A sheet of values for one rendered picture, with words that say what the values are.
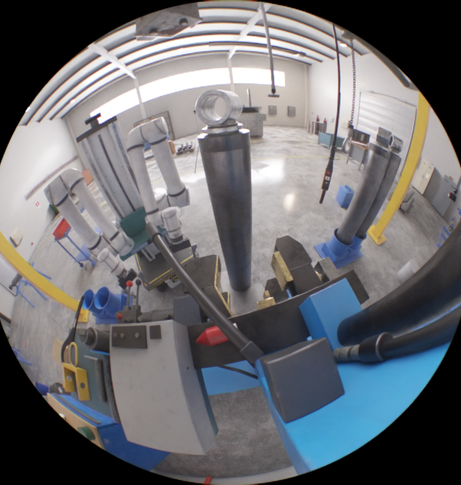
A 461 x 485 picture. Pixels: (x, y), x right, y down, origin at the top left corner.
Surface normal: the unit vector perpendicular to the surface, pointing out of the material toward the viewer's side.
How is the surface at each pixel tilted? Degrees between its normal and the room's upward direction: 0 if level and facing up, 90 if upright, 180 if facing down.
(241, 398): 0
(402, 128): 90
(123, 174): 90
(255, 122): 90
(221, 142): 90
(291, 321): 0
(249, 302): 0
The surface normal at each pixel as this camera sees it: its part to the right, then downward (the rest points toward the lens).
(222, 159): -0.06, 0.77
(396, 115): -0.97, 0.24
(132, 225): 0.60, 0.57
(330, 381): -0.10, -0.64
